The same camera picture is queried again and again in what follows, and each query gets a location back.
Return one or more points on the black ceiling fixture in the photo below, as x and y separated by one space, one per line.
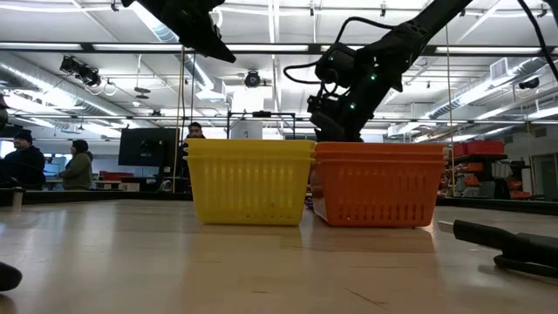
529 83

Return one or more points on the black overhead frame beam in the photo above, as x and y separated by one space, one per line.
87 47

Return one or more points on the black ceiling dome camera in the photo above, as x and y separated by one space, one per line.
252 79

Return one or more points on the red storage bin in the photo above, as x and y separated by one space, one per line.
485 147

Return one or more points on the orange plastic basket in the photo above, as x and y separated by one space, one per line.
379 192

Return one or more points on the black ceiling camera cluster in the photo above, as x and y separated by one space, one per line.
80 70

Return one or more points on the silver ventilation duct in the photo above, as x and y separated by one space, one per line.
479 93

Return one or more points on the yellow plastic basket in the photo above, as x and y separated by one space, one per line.
248 187

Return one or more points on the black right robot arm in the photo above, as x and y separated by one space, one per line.
414 35

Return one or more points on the white short post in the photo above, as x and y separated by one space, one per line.
17 198

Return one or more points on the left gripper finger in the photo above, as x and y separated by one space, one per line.
211 45

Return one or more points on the black monitor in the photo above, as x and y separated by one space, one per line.
148 146

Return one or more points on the red flat box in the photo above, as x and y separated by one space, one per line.
115 175

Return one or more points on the shelf with orange bins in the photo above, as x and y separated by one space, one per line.
473 179

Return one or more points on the person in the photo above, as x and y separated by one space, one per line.
78 172
195 130
26 163

